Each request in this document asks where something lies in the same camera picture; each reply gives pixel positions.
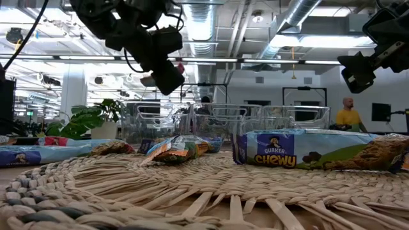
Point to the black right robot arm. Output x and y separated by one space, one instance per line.
402 4

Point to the white pillar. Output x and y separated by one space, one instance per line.
73 96

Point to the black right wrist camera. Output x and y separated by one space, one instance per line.
381 25

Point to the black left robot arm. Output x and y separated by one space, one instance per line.
96 16

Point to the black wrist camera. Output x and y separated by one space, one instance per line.
381 25
166 40

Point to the clear plastic bin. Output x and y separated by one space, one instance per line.
153 124
294 118
223 123

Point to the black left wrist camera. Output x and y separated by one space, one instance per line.
166 40

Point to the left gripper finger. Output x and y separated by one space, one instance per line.
169 78

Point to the black panel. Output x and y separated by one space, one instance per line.
7 105

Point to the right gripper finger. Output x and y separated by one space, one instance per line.
356 72

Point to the silver ventilation duct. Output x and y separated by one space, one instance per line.
297 12

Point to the potted green plant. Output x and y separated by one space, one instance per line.
83 121

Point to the round woven straw placemat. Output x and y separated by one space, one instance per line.
204 191

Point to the black monitor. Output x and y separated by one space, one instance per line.
381 111

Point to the red green granola bar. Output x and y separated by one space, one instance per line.
54 141

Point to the black station frame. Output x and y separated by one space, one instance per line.
303 87
204 84

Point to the person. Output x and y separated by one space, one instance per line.
205 105
348 118

